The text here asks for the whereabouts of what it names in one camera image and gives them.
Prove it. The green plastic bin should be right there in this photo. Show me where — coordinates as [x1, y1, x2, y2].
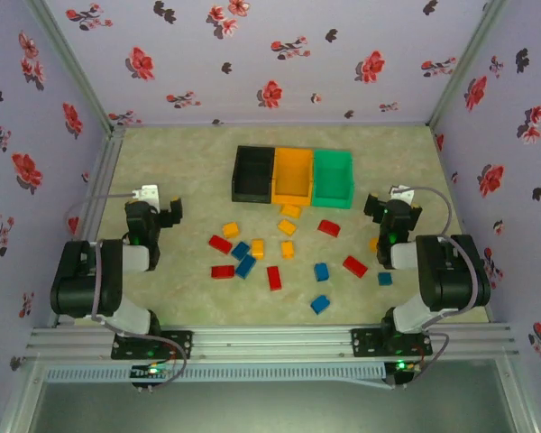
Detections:
[310, 150, 355, 211]

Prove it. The orange plastic bin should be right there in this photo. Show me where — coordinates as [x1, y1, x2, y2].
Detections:
[270, 147, 316, 207]

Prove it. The black plastic bin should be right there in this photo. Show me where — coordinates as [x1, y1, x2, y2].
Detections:
[232, 144, 276, 204]

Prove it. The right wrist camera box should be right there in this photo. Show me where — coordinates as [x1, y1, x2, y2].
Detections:
[389, 184, 416, 204]

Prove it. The side aluminium frame rail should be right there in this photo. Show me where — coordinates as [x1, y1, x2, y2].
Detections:
[49, 128, 125, 327]

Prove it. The left arm grey cable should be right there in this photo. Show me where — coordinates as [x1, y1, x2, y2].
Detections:
[64, 191, 186, 390]

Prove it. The long aluminium frame rail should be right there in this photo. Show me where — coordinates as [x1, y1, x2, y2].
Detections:
[25, 323, 518, 361]

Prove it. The aluminium corner post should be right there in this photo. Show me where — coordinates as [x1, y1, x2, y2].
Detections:
[26, 0, 118, 132]
[426, 0, 510, 127]

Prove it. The grey slotted cable duct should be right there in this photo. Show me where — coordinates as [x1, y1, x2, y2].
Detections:
[44, 365, 385, 382]

